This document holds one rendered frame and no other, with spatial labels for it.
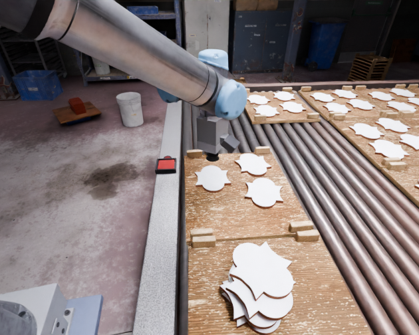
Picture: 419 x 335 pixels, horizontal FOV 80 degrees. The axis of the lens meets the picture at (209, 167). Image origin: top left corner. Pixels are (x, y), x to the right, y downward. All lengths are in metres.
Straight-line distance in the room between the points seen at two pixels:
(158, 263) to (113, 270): 1.17
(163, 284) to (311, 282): 0.34
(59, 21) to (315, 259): 0.66
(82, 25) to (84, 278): 1.66
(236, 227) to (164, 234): 0.20
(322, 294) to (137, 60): 0.58
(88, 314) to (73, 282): 1.18
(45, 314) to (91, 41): 0.48
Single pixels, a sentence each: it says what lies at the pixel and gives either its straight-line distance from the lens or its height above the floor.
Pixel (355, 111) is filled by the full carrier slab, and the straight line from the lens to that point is 1.56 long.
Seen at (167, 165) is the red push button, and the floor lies 0.93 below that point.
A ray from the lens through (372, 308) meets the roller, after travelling 0.70.
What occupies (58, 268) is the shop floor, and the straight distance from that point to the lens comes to 1.99.
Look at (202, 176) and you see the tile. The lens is 0.85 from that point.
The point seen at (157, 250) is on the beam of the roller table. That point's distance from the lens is 0.70.
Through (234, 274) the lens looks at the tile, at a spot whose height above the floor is 1.00.
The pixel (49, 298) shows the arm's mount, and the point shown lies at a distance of 0.63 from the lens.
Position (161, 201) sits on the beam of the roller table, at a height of 0.91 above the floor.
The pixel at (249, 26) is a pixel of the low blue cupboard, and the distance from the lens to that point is 5.38.
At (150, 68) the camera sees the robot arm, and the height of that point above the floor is 1.38.
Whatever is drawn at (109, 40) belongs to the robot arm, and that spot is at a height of 1.42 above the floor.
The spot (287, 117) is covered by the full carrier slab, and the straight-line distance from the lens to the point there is 1.34.
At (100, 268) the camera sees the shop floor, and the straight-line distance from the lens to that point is 1.87.
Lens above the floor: 1.47
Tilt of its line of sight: 36 degrees down
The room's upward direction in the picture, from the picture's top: straight up
